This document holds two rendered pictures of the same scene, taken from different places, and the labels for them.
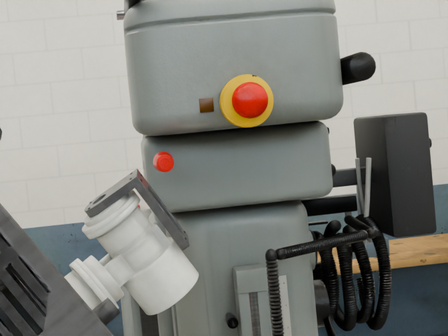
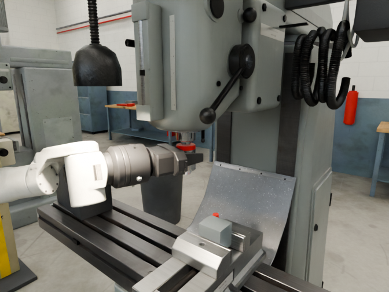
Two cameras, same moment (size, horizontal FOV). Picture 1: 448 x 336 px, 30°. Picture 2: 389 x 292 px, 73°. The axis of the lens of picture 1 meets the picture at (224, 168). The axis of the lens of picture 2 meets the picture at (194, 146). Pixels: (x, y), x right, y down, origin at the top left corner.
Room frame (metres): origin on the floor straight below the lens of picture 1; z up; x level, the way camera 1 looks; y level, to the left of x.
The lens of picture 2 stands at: (0.75, -0.45, 1.41)
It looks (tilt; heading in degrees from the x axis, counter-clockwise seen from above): 13 degrees down; 44
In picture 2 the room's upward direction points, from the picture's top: straight up
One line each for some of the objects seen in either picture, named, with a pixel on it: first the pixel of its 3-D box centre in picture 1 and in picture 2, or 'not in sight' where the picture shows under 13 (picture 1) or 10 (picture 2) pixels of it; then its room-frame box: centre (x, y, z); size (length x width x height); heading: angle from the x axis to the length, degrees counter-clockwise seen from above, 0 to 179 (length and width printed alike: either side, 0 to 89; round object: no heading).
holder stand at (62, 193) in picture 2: not in sight; (81, 181); (1.13, 0.50, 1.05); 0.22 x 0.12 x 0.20; 90
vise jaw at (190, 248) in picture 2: not in sight; (201, 252); (1.14, -0.10, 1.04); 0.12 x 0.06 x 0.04; 96
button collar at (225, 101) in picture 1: (246, 101); not in sight; (0.95, -0.03, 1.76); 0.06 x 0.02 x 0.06; 96
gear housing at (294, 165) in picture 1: (227, 162); not in sight; (1.22, 0.00, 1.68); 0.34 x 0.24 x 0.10; 6
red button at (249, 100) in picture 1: (249, 100); not in sight; (0.93, -0.04, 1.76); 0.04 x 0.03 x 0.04; 96
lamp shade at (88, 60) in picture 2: not in sight; (96, 65); (0.96, -0.04, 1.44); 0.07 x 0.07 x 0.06
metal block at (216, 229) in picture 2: not in sight; (215, 234); (1.19, -0.10, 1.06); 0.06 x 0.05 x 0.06; 96
